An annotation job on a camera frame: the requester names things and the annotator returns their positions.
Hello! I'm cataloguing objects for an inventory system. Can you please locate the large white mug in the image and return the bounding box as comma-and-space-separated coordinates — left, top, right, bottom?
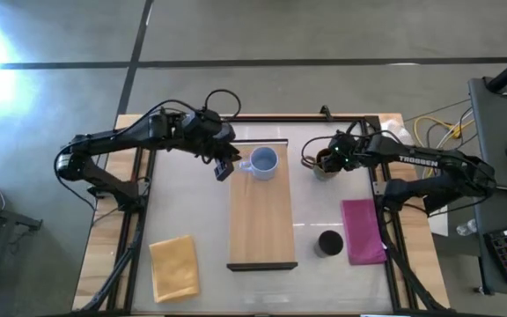
239, 145, 280, 181

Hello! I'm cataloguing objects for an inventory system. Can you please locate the wooden shelf board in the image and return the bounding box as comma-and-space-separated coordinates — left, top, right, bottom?
225, 139, 299, 272

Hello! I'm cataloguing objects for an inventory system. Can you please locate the clear plastic bag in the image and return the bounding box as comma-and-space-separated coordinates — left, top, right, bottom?
384, 119, 415, 147

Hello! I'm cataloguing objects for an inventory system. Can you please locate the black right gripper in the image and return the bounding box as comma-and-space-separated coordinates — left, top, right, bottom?
320, 131, 364, 173

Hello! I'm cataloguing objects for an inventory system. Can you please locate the black aluminium table frame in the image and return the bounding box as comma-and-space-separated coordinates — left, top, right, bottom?
78, 114, 447, 314

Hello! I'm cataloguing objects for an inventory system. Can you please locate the small black cup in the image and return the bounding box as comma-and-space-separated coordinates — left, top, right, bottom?
313, 229, 345, 259

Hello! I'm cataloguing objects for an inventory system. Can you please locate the brown mug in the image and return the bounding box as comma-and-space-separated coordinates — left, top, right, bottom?
302, 147, 341, 182

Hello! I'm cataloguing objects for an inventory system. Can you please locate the dark grey side desk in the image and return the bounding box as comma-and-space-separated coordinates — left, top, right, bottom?
467, 76, 507, 297

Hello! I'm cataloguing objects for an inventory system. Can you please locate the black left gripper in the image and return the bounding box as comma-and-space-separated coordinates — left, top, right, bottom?
181, 109, 243, 182

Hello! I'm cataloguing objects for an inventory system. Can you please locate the magenta cloth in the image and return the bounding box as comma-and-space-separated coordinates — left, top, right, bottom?
340, 198, 388, 267

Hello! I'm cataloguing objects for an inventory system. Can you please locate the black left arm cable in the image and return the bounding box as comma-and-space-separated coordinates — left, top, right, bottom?
53, 88, 242, 212

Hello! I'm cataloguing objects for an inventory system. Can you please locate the white paper sheet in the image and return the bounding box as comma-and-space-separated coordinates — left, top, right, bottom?
427, 206, 451, 238

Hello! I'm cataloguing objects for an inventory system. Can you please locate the yellow cable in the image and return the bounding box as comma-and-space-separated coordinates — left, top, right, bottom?
413, 114, 475, 151

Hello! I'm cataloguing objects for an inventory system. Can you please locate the yellow cloth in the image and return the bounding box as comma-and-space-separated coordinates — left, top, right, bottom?
148, 234, 201, 305

